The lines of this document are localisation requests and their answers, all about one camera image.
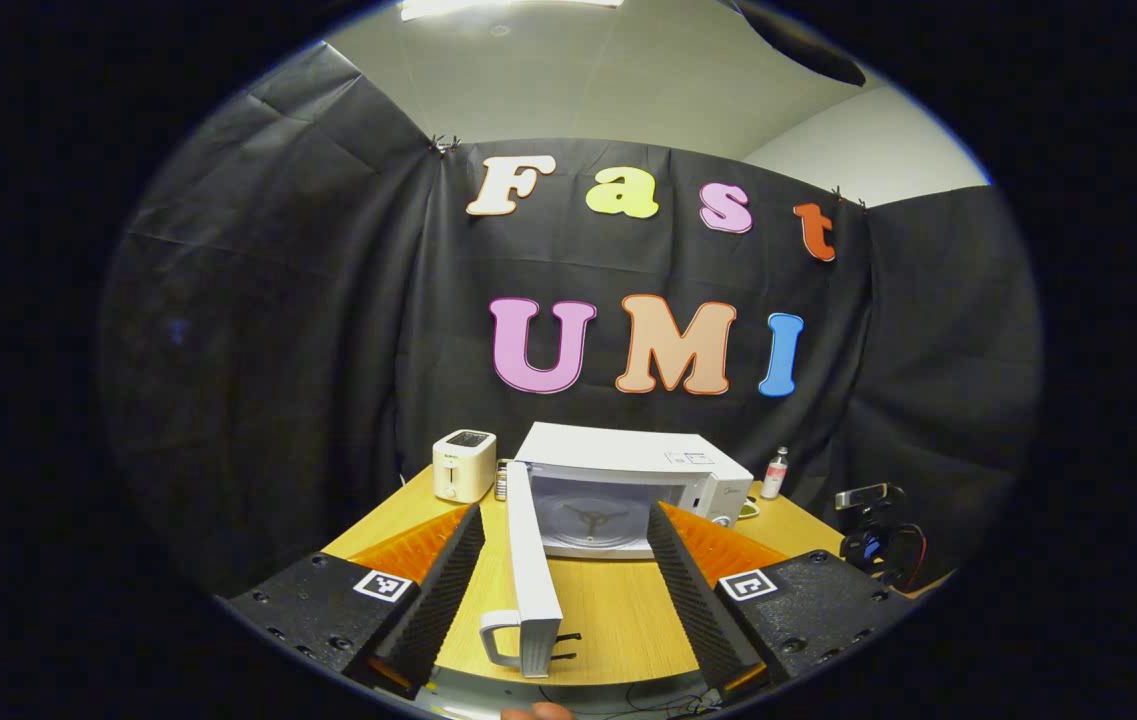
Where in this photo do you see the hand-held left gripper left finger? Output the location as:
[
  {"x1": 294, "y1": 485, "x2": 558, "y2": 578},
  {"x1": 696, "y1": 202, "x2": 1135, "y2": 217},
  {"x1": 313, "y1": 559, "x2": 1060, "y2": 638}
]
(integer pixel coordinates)
[{"x1": 218, "y1": 503, "x2": 487, "y2": 701}]

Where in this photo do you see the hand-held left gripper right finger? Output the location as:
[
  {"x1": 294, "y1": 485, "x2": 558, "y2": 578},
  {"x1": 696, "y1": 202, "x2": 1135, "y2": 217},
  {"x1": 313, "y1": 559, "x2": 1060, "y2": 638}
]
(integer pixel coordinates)
[{"x1": 647, "y1": 500, "x2": 919, "y2": 701}]

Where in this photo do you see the white microwave oven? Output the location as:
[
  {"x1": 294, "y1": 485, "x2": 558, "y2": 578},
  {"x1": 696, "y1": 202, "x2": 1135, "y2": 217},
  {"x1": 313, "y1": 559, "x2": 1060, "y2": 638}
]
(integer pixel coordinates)
[{"x1": 478, "y1": 421, "x2": 755, "y2": 681}]

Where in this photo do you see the cream toaster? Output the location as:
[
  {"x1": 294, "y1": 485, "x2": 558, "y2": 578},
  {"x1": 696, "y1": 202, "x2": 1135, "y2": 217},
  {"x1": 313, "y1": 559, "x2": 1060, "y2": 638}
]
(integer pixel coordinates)
[{"x1": 431, "y1": 429, "x2": 498, "y2": 504}]

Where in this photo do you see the black backdrop cloth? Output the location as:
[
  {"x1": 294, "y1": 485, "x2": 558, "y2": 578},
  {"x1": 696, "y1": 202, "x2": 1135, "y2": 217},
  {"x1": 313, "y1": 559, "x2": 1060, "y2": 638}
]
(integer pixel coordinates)
[{"x1": 98, "y1": 40, "x2": 1042, "y2": 601}]

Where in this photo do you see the dark rounded object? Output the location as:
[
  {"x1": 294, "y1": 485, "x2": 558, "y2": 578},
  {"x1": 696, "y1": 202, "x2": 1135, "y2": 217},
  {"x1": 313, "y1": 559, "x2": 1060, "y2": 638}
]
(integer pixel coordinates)
[{"x1": 731, "y1": 0, "x2": 869, "y2": 88}]

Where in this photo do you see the ceiling light panel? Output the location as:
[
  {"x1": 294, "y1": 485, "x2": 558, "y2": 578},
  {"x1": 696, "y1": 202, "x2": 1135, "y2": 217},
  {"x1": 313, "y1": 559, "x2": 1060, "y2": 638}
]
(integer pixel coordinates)
[{"x1": 398, "y1": 0, "x2": 625, "y2": 23}]

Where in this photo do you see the black cable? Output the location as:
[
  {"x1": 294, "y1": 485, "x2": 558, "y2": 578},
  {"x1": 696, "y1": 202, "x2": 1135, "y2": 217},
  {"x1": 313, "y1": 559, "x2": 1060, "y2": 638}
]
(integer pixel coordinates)
[{"x1": 536, "y1": 678, "x2": 721, "y2": 717}]

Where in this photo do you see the black camera on stand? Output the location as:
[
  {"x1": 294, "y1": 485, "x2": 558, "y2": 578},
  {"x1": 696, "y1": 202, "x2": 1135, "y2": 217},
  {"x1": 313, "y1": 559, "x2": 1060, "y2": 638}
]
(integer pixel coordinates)
[{"x1": 832, "y1": 482, "x2": 929, "y2": 593}]

